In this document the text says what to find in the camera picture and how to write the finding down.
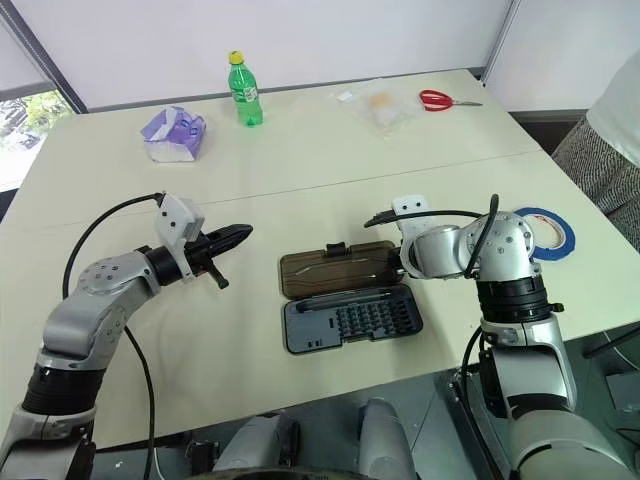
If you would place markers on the grey rounded robot leg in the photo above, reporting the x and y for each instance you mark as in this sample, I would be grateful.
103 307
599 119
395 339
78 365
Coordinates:
385 435
260 445

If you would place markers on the green soda bottle yellow cap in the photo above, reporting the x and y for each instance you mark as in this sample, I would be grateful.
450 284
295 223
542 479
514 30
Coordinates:
245 95

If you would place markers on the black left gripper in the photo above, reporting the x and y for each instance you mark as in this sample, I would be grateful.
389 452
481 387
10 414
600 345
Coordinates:
200 250

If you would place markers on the black window frame bar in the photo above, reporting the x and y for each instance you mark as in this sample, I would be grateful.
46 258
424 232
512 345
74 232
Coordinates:
45 55

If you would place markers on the clear plastic bag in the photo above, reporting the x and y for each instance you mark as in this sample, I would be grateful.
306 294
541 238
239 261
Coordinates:
382 110

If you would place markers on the person in white shirt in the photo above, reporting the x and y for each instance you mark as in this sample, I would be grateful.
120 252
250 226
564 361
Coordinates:
605 150

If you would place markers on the grey partition post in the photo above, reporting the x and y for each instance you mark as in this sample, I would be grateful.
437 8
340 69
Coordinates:
502 40

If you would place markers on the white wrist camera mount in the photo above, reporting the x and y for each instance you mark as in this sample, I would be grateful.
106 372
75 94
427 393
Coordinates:
412 210
175 215

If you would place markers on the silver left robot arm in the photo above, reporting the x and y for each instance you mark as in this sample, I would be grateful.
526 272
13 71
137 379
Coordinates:
95 300

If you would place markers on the dark screwdriver bit case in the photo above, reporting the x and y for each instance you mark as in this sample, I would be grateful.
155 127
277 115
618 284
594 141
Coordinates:
345 300

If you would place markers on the purple tissue pack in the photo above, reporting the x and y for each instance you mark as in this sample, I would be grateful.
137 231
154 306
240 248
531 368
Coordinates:
172 135

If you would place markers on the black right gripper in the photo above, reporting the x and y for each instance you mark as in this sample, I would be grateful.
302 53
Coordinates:
396 261

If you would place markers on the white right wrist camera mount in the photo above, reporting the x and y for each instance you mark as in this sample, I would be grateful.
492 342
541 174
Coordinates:
412 210

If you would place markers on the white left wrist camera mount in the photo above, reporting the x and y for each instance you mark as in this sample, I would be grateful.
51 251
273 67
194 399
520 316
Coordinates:
175 215

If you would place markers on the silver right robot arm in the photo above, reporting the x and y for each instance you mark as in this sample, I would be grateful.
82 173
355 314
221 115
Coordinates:
520 310

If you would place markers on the blue tape roll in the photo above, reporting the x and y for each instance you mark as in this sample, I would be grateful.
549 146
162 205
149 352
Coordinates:
567 240

